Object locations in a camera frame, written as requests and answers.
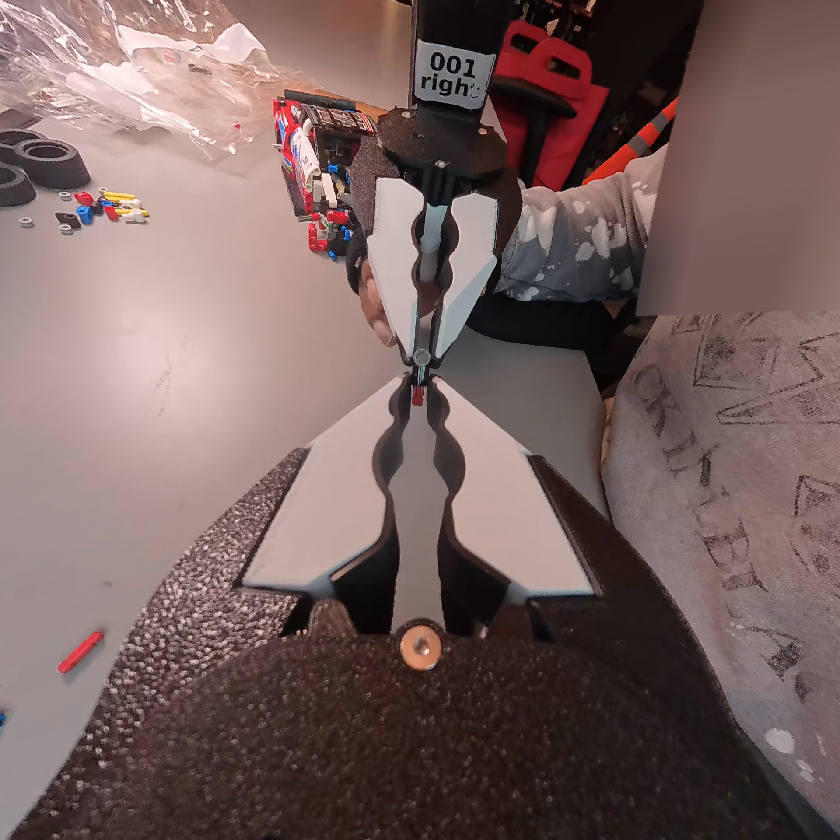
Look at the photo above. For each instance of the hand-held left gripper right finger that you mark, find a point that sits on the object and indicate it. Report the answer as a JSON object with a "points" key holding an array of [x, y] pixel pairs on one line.
{"points": [[518, 525]]}

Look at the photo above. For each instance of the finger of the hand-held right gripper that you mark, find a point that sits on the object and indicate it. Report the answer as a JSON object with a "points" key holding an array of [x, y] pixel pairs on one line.
{"points": [[390, 249], [476, 249]]}

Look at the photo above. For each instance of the person's right hand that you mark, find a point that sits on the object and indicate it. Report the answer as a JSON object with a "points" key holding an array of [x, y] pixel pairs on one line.
{"points": [[374, 308]]}

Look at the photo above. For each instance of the orange striped cone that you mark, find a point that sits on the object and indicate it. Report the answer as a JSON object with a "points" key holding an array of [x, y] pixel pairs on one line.
{"points": [[646, 141]]}

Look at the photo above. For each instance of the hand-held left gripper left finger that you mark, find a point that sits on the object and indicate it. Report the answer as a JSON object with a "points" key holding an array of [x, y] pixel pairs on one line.
{"points": [[315, 525]]}

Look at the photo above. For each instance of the person's black pants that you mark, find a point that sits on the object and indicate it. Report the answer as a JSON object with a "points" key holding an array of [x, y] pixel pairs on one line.
{"points": [[544, 328]]}

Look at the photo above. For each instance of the person's grey printed sweatshirt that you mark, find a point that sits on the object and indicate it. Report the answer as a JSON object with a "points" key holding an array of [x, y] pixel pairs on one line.
{"points": [[722, 492]]}

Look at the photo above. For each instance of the red chair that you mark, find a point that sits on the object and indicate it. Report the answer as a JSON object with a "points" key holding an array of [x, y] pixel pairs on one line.
{"points": [[564, 98]]}

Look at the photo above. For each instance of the brick-built toy race car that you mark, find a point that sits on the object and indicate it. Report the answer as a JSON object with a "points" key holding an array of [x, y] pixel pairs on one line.
{"points": [[295, 164]]}

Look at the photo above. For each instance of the clear plastic bag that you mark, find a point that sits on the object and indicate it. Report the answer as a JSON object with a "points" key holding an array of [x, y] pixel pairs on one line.
{"points": [[131, 79]]}

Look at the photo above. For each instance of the pile of small colourful bricks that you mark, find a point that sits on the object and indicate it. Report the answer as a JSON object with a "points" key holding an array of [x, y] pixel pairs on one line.
{"points": [[108, 207]]}

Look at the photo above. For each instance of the grey desk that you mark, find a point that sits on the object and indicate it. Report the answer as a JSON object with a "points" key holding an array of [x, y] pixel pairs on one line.
{"points": [[197, 394]]}

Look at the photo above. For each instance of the person's right forearm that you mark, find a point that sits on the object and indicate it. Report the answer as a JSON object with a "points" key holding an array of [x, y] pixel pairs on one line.
{"points": [[577, 243]]}

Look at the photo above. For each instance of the small red and black connector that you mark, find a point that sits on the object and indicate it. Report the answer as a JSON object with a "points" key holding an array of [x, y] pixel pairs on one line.
{"points": [[417, 396]]}

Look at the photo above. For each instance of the red toy axle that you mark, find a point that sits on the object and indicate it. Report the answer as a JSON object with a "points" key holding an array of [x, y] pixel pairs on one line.
{"points": [[80, 652]]}

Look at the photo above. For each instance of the black toy tire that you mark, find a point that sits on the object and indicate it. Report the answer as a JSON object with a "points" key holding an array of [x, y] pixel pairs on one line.
{"points": [[16, 139], [13, 187], [52, 164]]}

